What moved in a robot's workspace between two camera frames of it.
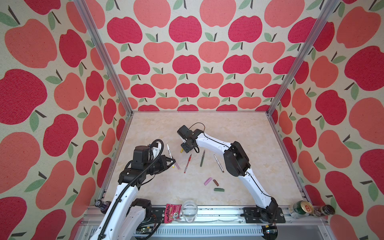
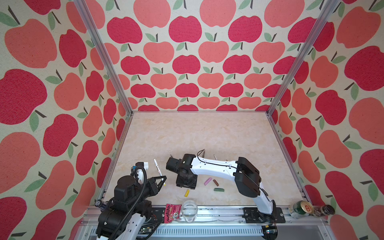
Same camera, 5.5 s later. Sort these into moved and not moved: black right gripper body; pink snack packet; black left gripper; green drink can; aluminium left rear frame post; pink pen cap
Moved: black left gripper; black right gripper body
Not moved: pink pen cap; pink snack packet; green drink can; aluminium left rear frame post
